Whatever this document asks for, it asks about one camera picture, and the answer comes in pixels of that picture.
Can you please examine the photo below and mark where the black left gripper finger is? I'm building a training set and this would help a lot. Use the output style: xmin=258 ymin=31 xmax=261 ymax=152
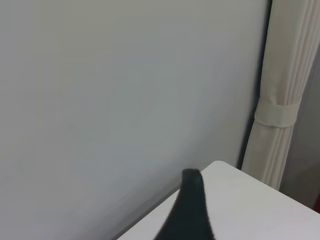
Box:
xmin=153 ymin=168 xmax=217 ymax=240

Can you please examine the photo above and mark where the cream curtain tie band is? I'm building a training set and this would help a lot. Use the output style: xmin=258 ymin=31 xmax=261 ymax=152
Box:
xmin=254 ymin=101 xmax=301 ymax=129

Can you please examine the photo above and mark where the cream pleated curtain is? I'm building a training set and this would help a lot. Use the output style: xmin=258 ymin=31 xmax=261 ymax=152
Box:
xmin=241 ymin=0 xmax=320 ymax=191

